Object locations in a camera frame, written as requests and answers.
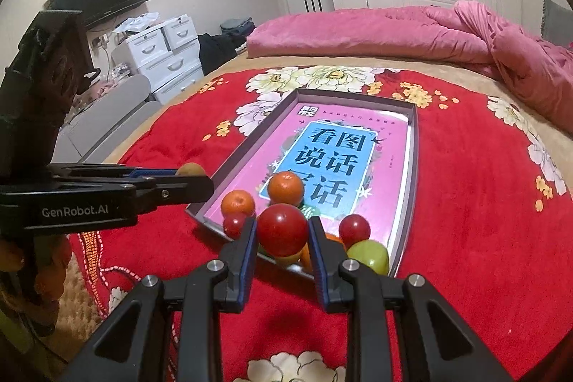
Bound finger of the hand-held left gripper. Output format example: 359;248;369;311
49;164;180;182
112;174;216;216

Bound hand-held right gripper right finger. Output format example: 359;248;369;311
307;216;515;382

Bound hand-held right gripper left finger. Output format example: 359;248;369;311
58;217;259;382

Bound small yellow-green fruit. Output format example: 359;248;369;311
176;162;207;179

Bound orange tangerine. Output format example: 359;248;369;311
221;190;257;218
267;171;305;207
300;232;345;271

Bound red tomato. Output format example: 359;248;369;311
256;203;309;257
338;214;372;242
223;212;248;240

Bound green apple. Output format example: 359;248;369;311
257;243;303;267
347;241;390;276

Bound shallow grey cardboard box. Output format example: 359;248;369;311
185;88;420;280

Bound person's left hand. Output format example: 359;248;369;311
0;236;74;320

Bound grey sofa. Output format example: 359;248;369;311
54;73;162;163

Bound beige textured rug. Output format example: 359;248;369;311
54;248;103;338

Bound white drawer chest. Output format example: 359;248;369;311
112;39;204;105

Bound pink book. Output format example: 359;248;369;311
201;102;413;262

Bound small white drawer box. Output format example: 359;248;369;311
162;16;199;50
123;26;171;61

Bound black bag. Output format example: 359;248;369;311
198;33;238;76

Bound red floral blanket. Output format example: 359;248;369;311
78;66;573;382

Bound white plastic bag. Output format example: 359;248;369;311
114;13;162;34

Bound folded grey clothes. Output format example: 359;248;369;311
220;17;257;38

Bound pink quilt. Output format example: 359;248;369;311
246;0;573;134

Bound grey headboard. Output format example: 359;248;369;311
539;0;573;47

